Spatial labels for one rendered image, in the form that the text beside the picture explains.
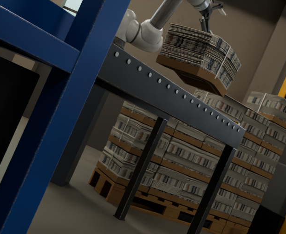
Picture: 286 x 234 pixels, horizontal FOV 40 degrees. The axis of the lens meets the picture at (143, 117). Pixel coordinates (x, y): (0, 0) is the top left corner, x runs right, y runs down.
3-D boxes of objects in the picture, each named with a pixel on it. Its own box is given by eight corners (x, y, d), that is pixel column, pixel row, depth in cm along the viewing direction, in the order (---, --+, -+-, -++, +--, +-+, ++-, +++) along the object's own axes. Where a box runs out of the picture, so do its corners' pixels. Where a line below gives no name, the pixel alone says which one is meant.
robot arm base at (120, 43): (96, 36, 261) (100, 28, 261) (101, 43, 283) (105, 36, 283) (122, 47, 259) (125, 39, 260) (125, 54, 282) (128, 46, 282)
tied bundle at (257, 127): (208, 124, 354) (218, 100, 354) (230, 135, 368) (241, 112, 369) (236, 133, 321) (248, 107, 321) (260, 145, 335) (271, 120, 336)
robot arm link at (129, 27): (101, 33, 277) (114, 4, 278) (124, 45, 285) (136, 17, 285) (108, 32, 262) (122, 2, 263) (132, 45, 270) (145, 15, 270)
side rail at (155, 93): (229, 146, 221) (238, 126, 221) (237, 150, 218) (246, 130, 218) (47, 52, 117) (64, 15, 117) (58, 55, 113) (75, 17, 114)
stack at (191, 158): (87, 182, 309) (130, 85, 310) (194, 217, 368) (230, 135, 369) (106, 201, 276) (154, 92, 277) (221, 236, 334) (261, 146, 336)
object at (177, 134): (94, 165, 309) (121, 106, 310) (201, 203, 368) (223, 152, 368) (114, 182, 276) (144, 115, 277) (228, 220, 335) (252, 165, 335)
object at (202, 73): (171, 68, 230) (173, 61, 230) (211, 82, 213) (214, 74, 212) (154, 61, 218) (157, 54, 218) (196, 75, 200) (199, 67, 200)
